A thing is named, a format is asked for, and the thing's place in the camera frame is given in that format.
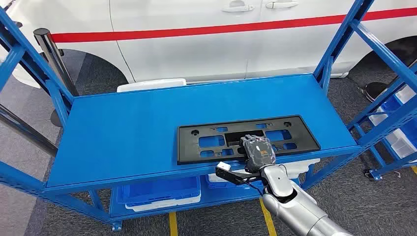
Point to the black plastic licence plate frame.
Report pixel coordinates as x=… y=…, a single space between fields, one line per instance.
x=189 y=157

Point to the white plastic bin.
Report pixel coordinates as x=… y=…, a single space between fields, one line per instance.
x=378 y=119
x=405 y=94
x=404 y=145
x=299 y=167
x=163 y=206

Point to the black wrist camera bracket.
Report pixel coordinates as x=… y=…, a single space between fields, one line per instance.
x=234 y=176

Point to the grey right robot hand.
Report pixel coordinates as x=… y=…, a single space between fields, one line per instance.
x=259 y=153

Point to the dark metal barrier bar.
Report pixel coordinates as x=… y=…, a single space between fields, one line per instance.
x=26 y=130

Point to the white car red stripe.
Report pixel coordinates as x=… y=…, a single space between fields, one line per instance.
x=195 y=55

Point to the blue metal shelf rack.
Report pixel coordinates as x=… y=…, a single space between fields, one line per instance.
x=130 y=130
x=391 y=170

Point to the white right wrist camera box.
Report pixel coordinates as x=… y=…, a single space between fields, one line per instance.
x=223 y=165

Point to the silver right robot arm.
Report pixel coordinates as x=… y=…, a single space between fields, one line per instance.
x=293 y=205

